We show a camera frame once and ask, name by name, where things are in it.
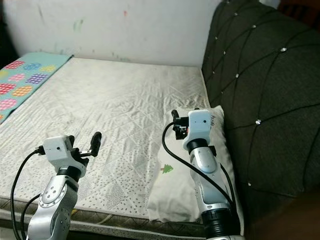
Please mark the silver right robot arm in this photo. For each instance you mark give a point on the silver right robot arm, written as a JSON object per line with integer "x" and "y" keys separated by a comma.
{"x": 207, "y": 170}

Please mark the beige quilted mattress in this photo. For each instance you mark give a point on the beige quilted mattress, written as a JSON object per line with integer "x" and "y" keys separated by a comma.
{"x": 115, "y": 105}

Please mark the dark tufted headboard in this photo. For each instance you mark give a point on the dark tufted headboard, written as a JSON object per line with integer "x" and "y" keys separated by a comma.
{"x": 270, "y": 75}

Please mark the beige pillow with green tree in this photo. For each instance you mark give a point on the beige pillow with green tree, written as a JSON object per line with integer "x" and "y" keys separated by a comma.
{"x": 172, "y": 195}

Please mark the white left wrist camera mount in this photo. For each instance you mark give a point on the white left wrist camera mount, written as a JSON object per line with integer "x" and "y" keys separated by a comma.
{"x": 57, "y": 150}

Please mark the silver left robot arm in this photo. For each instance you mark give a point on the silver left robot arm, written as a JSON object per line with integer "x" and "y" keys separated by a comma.
{"x": 55, "y": 210}

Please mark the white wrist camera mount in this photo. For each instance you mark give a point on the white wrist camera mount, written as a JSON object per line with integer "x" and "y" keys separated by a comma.
{"x": 198, "y": 125}
{"x": 57, "y": 150}

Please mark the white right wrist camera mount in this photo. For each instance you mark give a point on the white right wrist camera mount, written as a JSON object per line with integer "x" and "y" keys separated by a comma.
{"x": 198, "y": 125}

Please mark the teal blanket with colourful shapes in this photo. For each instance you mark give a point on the teal blanket with colourful shapes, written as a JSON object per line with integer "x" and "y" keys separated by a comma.
{"x": 30, "y": 80}

